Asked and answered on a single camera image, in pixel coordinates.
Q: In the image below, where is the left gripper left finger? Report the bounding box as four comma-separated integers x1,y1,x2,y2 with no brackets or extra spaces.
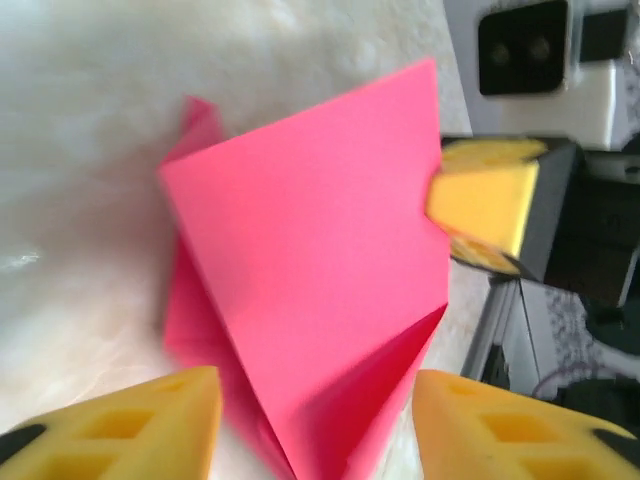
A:
0,365,224,480

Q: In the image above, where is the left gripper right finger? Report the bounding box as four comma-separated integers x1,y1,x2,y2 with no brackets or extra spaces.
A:
412,368,640,480

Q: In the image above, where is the pink cloth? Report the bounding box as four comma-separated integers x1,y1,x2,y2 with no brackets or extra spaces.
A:
157,57,451,480

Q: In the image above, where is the aluminium side rail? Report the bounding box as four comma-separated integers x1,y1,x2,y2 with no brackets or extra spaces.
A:
462,277,544,394

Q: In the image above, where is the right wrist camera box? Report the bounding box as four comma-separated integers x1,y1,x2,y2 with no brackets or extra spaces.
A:
477,0,619,150

